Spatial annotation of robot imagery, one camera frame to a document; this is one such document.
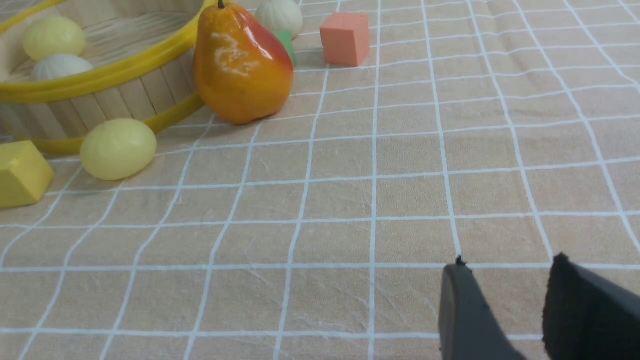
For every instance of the yellow bun front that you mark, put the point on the yellow bun front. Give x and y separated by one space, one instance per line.
118 149

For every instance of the bamboo steamer tray yellow rim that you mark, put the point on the bamboo steamer tray yellow rim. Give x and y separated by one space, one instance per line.
142 52

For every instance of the white bun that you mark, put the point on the white bun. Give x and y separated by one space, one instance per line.
58 66
281 15

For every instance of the yellow cube block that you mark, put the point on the yellow cube block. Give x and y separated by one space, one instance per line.
25 174

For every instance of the orange cube block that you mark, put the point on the orange cube block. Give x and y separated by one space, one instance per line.
345 39

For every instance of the yellow bun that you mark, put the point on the yellow bun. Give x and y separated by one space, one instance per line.
118 149
53 35

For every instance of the orange toy pear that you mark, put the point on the orange toy pear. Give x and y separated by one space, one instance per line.
242 71

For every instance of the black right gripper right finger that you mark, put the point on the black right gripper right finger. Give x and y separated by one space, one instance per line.
588 317

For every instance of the checkered peach tablecloth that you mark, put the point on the checkered peach tablecloth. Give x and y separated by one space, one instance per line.
505 131

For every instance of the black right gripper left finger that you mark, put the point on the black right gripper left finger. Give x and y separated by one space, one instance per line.
468 329

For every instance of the small green block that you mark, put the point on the small green block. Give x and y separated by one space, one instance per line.
286 38

